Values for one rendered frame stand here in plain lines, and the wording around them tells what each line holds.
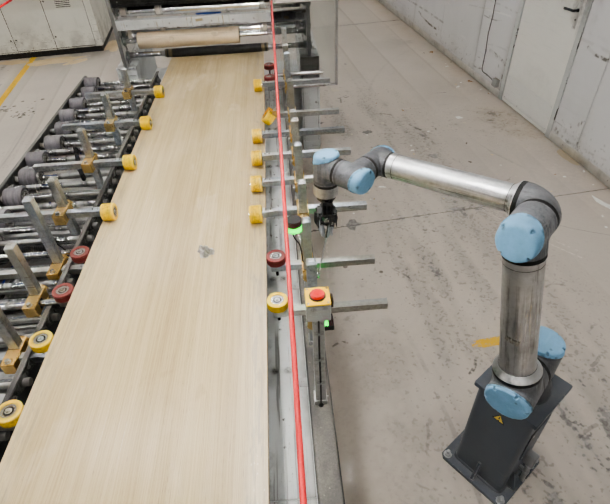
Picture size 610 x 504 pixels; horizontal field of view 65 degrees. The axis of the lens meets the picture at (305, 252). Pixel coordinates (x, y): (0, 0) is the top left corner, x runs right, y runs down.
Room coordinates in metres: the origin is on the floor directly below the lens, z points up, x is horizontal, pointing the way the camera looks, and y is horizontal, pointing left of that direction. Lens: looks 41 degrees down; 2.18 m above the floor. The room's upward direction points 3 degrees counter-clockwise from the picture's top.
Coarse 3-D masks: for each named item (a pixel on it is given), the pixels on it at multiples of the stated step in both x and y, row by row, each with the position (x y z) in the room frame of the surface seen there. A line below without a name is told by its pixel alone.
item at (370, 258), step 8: (344, 256) 1.50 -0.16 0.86; (352, 256) 1.50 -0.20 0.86; (360, 256) 1.49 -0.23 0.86; (368, 256) 1.49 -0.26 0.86; (296, 264) 1.46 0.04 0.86; (328, 264) 1.47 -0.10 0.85; (336, 264) 1.47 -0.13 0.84; (344, 264) 1.47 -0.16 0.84; (352, 264) 1.47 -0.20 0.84; (360, 264) 1.47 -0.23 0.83
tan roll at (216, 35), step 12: (144, 36) 3.96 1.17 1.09; (156, 36) 3.96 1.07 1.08; (168, 36) 3.96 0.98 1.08; (180, 36) 3.96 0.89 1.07; (192, 36) 3.96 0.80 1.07; (204, 36) 3.96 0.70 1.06; (216, 36) 3.96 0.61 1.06; (228, 36) 3.97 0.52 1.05; (240, 36) 4.02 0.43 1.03; (144, 48) 3.97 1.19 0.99
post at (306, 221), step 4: (304, 220) 1.43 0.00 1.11; (308, 220) 1.43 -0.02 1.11; (304, 224) 1.42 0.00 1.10; (308, 224) 1.42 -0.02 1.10; (304, 228) 1.42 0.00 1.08; (308, 228) 1.42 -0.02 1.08; (304, 232) 1.42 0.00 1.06; (308, 232) 1.42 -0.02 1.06; (304, 236) 1.42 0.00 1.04; (308, 236) 1.42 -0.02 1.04; (304, 240) 1.42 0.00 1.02; (308, 240) 1.42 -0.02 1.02; (304, 244) 1.42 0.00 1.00; (308, 244) 1.42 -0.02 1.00; (304, 248) 1.42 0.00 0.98; (308, 248) 1.42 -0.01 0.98; (304, 252) 1.42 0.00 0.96; (308, 252) 1.42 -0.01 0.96; (304, 256) 1.42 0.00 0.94; (308, 256) 1.42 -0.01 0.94; (304, 260) 1.42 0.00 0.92; (304, 264) 1.42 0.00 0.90; (304, 268) 1.42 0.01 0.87
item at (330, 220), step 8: (320, 200) 1.42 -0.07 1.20; (328, 200) 1.45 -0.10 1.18; (320, 208) 1.45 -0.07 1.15; (328, 208) 1.42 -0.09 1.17; (320, 216) 1.40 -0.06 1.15; (328, 216) 1.40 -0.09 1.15; (336, 216) 1.40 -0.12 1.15; (320, 224) 1.41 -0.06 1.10; (328, 224) 1.40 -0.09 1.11; (336, 224) 1.40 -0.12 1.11
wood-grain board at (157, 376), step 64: (192, 64) 3.82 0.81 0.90; (256, 64) 3.75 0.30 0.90; (192, 128) 2.69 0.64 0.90; (256, 128) 2.65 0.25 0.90; (128, 192) 2.02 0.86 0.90; (192, 192) 1.99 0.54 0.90; (256, 192) 1.96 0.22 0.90; (128, 256) 1.52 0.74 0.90; (192, 256) 1.50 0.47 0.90; (256, 256) 1.48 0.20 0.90; (64, 320) 1.18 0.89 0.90; (128, 320) 1.16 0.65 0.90; (192, 320) 1.15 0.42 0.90; (256, 320) 1.13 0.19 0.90; (64, 384) 0.90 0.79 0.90; (128, 384) 0.89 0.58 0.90; (192, 384) 0.88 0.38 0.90; (256, 384) 0.87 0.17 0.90; (64, 448) 0.69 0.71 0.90; (128, 448) 0.68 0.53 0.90; (192, 448) 0.67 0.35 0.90; (256, 448) 0.66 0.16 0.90
